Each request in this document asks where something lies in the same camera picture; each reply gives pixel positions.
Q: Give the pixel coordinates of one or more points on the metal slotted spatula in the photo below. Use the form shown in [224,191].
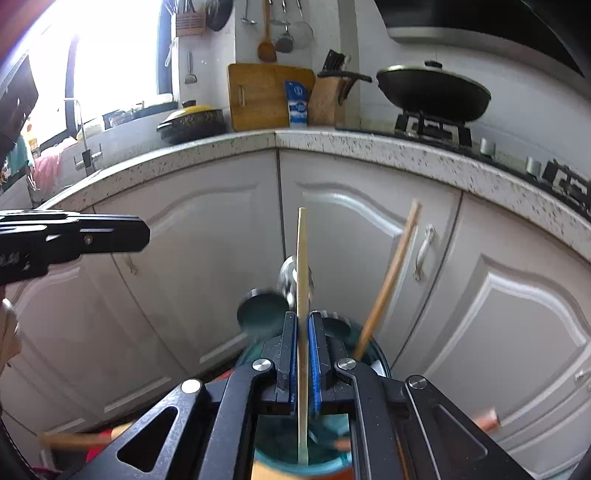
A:
[285,42]

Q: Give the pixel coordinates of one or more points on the white cabinet door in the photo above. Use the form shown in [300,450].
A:
[69,346]
[351,240]
[194,258]
[508,332]

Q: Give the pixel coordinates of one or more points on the metal faucet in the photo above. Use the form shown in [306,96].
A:
[85,157]

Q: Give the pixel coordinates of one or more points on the gas stove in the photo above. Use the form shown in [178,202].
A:
[438,131]

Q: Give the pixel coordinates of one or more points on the wooden knife block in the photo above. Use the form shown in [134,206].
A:
[323,101]

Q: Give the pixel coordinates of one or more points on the speckled kitchen countertop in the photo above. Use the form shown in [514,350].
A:
[369,147]

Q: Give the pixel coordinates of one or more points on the long brown chopstick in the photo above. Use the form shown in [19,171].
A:
[392,277]

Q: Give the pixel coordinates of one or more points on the floral utensil holder teal lid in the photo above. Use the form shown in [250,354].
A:
[281,438]

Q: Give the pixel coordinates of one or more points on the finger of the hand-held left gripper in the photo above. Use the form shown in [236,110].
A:
[32,219]
[111,235]

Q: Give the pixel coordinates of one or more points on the blue packet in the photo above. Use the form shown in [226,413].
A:
[297,106]

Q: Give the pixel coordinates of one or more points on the yellow lidded pot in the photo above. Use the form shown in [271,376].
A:
[194,122]

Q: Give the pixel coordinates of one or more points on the pink cloth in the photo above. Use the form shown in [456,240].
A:
[48,164]

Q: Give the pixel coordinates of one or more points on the black hanging pan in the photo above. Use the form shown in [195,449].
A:
[219,14]

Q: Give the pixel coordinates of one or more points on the range hood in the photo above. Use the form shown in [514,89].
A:
[461,23]

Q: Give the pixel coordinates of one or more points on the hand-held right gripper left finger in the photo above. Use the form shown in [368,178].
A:
[292,360]

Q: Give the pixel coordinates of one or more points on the wall chopstick holder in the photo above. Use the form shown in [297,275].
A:
[190,24]

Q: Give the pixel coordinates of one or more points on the wooden spatula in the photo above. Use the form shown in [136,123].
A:
[267,48]

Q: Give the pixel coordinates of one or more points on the hanging metal ladle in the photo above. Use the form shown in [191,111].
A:
[247,18]

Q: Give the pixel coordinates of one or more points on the person's left hand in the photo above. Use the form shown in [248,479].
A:
[8,332]

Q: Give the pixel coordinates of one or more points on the metal spoon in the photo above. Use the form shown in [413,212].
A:
[288,279]

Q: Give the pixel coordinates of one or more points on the black wok with lid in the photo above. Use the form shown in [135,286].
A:
[429,92]

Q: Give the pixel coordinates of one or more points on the wooden cutting board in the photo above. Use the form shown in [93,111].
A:
[258,97]

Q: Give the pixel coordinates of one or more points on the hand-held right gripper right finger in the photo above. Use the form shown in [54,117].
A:
[315,360]

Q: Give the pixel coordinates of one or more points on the metal strainer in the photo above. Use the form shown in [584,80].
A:
[302,33]

